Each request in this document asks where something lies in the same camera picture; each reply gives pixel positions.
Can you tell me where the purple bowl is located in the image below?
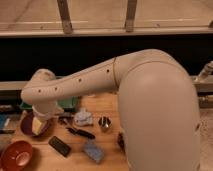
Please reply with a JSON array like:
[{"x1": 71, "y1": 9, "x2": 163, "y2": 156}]
[{"x1": 20, "y1": 112, "x2": 51, "y2": 137}]

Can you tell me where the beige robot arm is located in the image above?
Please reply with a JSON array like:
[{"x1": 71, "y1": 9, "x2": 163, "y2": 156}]
[{"x1": 21, "y1": 49, "x2": 200, "y2": 171}]

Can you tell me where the black brush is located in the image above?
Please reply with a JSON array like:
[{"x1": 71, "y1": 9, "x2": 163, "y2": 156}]
[{"x1": 58, "y1": 112, "x2": 73, "y2": 126}]

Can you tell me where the black rectangular remote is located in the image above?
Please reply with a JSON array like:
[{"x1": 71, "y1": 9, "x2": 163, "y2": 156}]
[{"x1": 48, "y1": 136, "x2": 71, "y2": 157}]

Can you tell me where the blue object at left edge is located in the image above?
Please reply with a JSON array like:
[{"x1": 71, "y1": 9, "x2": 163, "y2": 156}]
[{"x1": 0, "y1": 115, "x2": 11, "y2": 131}]

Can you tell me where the red bowl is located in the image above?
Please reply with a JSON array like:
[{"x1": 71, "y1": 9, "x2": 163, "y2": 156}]
[{"x1": 0, "y1": 140, "x2": 33, "y2": 171}]

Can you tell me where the black knife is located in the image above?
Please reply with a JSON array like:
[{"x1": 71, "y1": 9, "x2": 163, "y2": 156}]
[{"x1": 66, "y1": 128, "x2": 96, "y2": 139}]

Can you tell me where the green plastic tray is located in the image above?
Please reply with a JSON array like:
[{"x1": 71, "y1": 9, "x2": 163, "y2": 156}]
[{"x1": 19, "y1": 97, "x2": 78, "y2": 111}]

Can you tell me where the blue sponge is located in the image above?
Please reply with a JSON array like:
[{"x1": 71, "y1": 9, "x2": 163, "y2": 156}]
[{"x1": 83, "y1": 141, "x2": 104, "y2": 164}]

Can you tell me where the small metal cup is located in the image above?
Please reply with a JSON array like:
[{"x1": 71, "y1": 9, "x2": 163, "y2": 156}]
[{"x1": 98, "y1": 116, "x2": 111, "y2": 132}]

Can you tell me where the dark grape bunch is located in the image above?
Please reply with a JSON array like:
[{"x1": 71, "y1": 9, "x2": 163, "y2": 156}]
[{"x1": 117, "y1": 132, "x2": 125, "y2": 152}]

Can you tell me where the left metal window post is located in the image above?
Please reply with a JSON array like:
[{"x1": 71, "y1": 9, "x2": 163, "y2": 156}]
[{"x1": 57, "y1": 0, "x2": 73, "y2": 34}]

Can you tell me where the metal window post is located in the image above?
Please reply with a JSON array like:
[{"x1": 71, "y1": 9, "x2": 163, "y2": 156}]
[
  {"x1": 124, "y1": 0, "x2": 137, "y2": 32},
  {"x1": 57, "y1": 0, "x2": 73, "y2": 34}
]

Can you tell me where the right metal window post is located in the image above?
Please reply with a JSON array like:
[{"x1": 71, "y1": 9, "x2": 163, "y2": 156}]
[{"x1": 124, "y1": 0, "x2": 137, "y2": 32}]

